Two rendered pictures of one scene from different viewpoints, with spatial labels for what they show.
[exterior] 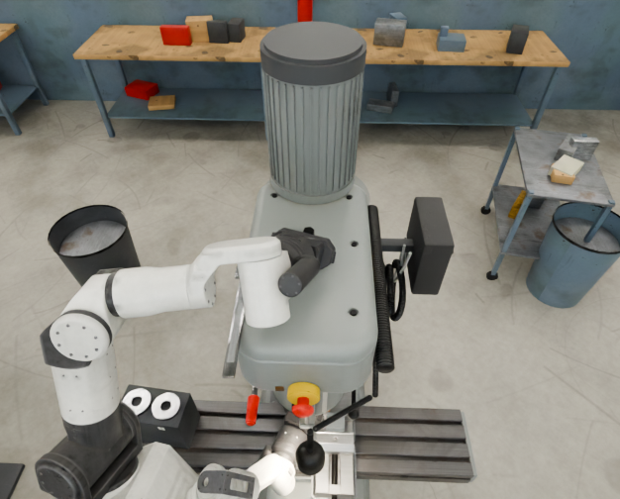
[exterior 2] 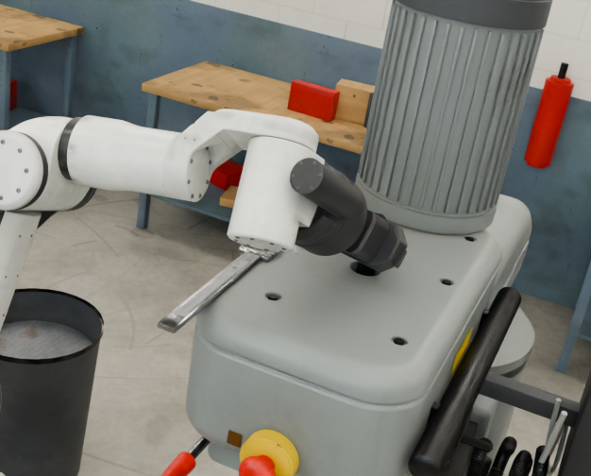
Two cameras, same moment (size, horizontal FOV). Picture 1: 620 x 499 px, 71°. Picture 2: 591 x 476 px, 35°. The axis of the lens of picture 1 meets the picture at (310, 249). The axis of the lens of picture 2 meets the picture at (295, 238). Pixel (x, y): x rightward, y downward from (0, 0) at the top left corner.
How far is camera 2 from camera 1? 0.46 m
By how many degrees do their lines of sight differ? 26
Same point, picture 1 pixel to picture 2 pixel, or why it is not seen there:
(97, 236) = (42, 344)
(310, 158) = (421, 139)
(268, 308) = (265, 208)
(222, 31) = not seen: hidden behind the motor
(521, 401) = not seen: outside the picture
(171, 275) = (157, 132)
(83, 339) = (10, 168)
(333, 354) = (339, 372)
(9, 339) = not seen: outside the picture
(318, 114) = (450, 68)
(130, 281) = (102, 123)
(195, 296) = (175, 163)
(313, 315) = (333, 322)
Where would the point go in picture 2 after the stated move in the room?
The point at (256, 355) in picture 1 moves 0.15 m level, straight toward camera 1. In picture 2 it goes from (219, 336) to (184, 421)
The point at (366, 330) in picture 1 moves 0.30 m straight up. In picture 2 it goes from (409, 364) to (481, 70)
